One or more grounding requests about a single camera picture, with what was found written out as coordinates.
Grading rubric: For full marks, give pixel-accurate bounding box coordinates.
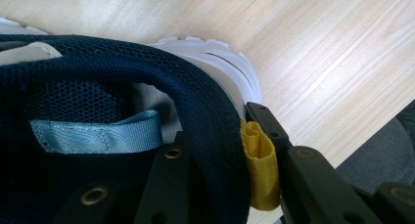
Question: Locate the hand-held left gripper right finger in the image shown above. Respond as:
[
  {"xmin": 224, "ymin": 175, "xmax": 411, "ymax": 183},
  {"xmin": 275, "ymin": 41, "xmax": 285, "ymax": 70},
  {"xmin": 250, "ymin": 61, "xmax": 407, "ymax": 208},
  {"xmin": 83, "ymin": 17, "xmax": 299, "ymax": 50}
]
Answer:
[{"xmin": 244, "ymin": 101, "xmax": 384, "ymax": 224}]

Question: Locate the navy and white sneaker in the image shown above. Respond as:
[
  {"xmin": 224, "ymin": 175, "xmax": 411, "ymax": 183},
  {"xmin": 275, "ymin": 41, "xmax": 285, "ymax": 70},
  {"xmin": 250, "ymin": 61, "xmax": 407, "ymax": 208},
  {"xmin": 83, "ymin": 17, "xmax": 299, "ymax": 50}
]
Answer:
[{"xmin": 0, "ymin": 17, "xmax": 282, "ymax": 224}]

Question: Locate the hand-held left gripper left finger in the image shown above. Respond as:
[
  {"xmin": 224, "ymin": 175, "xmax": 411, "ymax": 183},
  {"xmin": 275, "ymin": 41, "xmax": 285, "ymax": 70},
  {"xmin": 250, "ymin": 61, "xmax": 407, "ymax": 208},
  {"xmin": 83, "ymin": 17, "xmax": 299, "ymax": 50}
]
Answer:
[{"xmin": 134, "ymin": 131, "xmax": 194, "ymax": 224}]

